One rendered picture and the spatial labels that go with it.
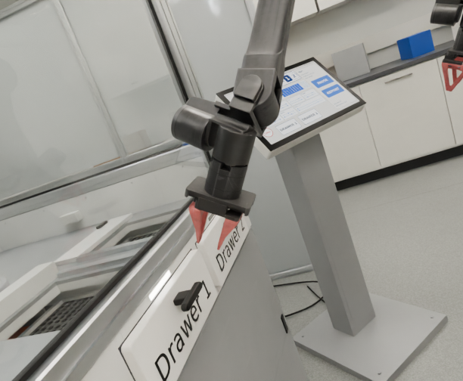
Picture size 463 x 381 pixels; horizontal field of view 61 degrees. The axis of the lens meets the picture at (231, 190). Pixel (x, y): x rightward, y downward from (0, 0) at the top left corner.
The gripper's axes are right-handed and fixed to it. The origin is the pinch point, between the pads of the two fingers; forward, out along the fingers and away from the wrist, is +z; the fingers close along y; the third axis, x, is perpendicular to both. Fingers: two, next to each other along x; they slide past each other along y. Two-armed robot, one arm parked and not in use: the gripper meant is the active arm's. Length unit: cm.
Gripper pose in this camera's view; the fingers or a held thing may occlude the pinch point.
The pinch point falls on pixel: (209, 240)
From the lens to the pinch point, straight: 66.1
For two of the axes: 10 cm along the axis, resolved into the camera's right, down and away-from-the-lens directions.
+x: -2.2, 3.4, -9.1
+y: -9.5, -3.0, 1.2
